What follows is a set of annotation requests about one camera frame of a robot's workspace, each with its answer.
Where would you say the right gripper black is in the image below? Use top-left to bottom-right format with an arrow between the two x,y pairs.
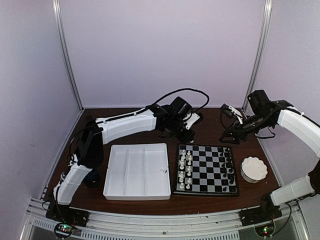
219,112 -> 273,145

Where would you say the white piece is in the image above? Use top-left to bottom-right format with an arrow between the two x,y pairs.
180,154 -> 186,163

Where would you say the white piece passed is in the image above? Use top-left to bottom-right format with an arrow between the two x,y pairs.
179,161 -> 185,170

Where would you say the black white chess board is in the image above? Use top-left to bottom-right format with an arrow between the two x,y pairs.
172,144 -> 240,197

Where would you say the white piece placed later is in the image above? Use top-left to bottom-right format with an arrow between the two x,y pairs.
178,171 -> 184,183

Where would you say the white plastic compartment tray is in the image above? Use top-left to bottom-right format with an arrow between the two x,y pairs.
103,143 -> 171,201

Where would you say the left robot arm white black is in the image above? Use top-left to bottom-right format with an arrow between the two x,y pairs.
49,102 -> 201,222

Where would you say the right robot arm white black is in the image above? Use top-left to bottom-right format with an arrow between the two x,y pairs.
219,96 -> 320,221

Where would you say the white scalloped bowl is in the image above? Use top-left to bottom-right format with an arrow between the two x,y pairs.
240,156 -> 268,184

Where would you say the dark blue mug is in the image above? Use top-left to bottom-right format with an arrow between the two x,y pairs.
83,168 -> 101,188

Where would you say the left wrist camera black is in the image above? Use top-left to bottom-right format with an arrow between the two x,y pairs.
169,96 -> 192,119

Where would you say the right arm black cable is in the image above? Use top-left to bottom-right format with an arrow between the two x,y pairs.
219,104 -> 241,133

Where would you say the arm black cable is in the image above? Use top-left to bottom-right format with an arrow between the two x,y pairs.
152,87 -> 210,111
219,104 -> 241,133

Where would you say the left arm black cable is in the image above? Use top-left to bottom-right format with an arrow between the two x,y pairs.
152,87 -> 210,111

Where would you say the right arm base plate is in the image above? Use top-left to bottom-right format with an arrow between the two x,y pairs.
239,207 -> 282,227

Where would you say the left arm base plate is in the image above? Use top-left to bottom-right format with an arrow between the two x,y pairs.
45,203 -> 90,227

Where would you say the right aluminium corner post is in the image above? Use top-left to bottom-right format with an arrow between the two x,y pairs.
242,0 -> 273,112

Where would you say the aluminium corner post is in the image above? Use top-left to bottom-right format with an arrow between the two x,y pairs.
242,0 -> 273,112
52,0 -> 84,112

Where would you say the aluminium front rail frame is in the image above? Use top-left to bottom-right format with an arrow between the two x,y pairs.
17,187 -> 320,240

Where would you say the left aluminium corner post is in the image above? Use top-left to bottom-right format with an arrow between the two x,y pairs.
52,0 -> 84,112

